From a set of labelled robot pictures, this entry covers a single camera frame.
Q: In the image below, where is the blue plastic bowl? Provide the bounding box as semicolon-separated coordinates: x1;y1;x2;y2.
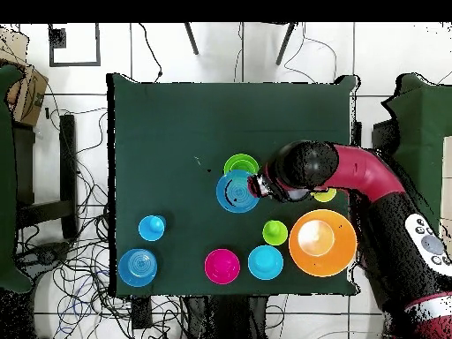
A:
117;248;159;288
215;169;261;214

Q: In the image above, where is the green plastic bowl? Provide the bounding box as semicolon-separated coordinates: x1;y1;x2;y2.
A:
223;152;260;177

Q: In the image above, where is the light green plastic cup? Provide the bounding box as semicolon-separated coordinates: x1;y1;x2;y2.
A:
261;219;289;247

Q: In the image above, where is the cyan plastic bowl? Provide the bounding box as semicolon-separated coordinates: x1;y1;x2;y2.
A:
247;245;284;281

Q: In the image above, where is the large orange plastic bowl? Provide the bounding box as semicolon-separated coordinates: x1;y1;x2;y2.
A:
288;208;358;278

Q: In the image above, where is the dark green tablecloth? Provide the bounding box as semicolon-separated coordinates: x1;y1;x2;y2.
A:
106;72;361;298

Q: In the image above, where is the yellow plastic cup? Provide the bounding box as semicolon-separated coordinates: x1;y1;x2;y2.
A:
312;188;337;203

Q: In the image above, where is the pink plastic bowl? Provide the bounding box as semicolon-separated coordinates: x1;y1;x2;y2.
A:
203;248;242;286

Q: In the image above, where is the blue plastic cup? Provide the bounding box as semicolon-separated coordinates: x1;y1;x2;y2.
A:
138;214;167;243

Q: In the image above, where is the black equipment cabinet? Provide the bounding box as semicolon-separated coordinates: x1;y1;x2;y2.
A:
371;119;398;151

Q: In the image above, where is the black tripod leg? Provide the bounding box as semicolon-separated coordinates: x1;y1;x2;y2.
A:
183;22;200;57
275;22;298;67

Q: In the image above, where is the black power adapter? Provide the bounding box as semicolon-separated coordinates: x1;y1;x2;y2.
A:
131;297;154;330

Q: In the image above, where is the green cloth side table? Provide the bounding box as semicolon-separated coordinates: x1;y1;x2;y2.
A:
380;72;452;230
0;64;33;294

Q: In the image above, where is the white box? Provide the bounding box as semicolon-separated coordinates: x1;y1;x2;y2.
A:
440;135;452;245

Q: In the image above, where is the black knobbed floor stand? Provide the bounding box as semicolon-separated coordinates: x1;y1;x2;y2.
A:
36;243;70;267

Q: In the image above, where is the brown cardboard box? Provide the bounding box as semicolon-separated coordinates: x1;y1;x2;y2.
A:
6;64;49;128

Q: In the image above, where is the pale cardboard box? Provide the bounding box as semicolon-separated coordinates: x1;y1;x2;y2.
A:
0;27;29;68

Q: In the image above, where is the black floor cable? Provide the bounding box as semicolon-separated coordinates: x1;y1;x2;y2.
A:
138;22;163;83

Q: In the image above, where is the black bench frame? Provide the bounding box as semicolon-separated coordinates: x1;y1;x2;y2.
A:
13;114;79;241

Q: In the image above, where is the black floor frame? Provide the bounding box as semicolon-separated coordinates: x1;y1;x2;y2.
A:
48;22;102;67

